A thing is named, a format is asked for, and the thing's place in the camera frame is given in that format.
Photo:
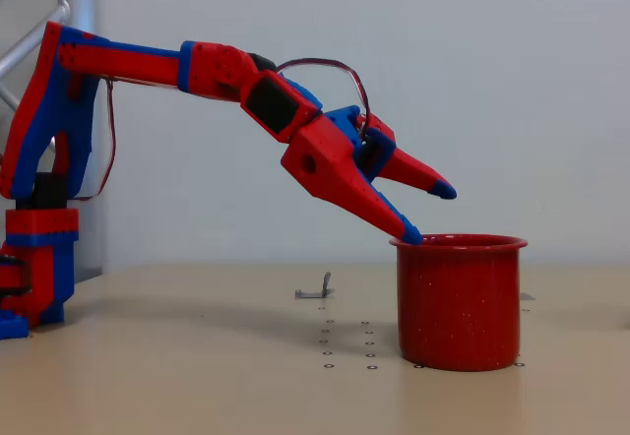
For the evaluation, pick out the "long diagonal metal tube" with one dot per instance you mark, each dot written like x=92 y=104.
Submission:
x=17 y=53

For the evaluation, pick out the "small grey metal bracket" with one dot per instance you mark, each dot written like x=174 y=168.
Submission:
x=312 y=294
x=527 y=296

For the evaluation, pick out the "short diagonal metal tube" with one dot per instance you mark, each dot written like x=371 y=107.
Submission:
x=7 y=94

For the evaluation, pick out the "red speckled enamel cup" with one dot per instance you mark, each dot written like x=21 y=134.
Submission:
x=460 y=307

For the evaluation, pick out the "red and blue gripper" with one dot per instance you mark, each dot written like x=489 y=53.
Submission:
x=322 y=159

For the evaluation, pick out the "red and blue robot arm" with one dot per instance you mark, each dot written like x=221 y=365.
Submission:
x=123 y=63

